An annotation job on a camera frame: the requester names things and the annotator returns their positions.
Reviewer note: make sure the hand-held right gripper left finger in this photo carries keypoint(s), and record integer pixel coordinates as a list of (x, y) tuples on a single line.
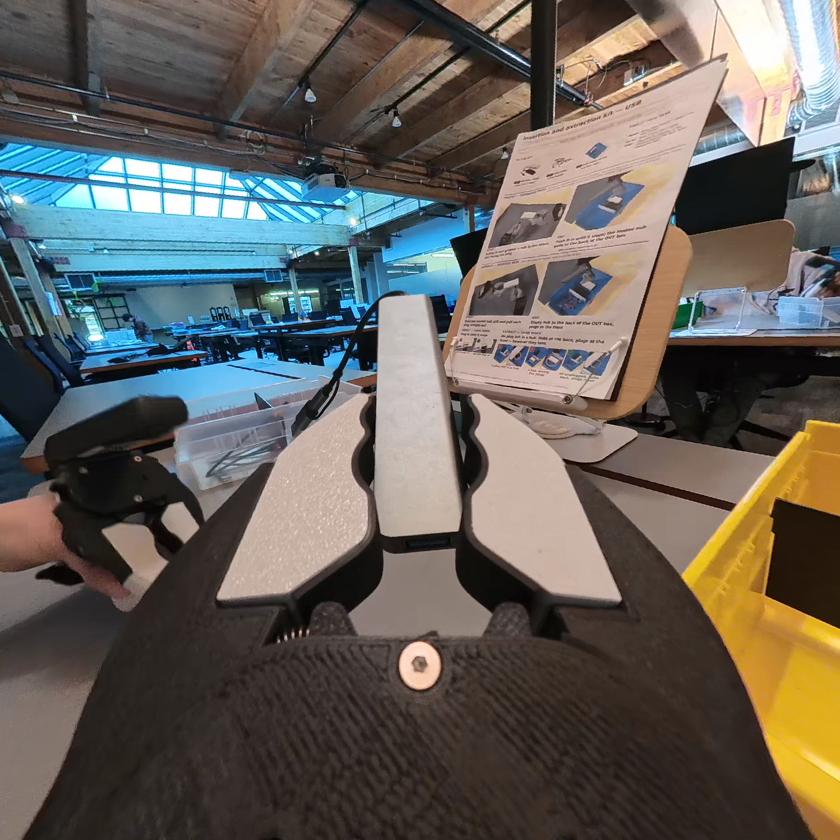
[(295, 525)]

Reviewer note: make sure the black vertical pole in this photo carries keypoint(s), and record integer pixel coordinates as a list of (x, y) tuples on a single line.
[(544, 46)]

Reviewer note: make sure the black high-back chair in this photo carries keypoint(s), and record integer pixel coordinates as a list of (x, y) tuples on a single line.
[(26, 387)]

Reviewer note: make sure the yellow plastic bin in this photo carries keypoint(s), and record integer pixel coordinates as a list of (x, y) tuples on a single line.
[(748, 617)]

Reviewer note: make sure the person's left hand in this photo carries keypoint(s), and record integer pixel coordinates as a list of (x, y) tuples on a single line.
[(46, 538)]

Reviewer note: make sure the illustrated instruction board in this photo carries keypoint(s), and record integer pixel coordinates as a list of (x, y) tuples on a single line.
[(578, 236)]

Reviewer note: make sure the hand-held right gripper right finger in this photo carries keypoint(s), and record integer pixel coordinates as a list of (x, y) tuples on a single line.
[(545, 525)]

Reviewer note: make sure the clear plastic bin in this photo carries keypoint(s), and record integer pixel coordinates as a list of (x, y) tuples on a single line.
[(250, 440)]

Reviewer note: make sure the black monitor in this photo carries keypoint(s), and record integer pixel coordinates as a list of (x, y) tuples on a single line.
[(735, 184)]

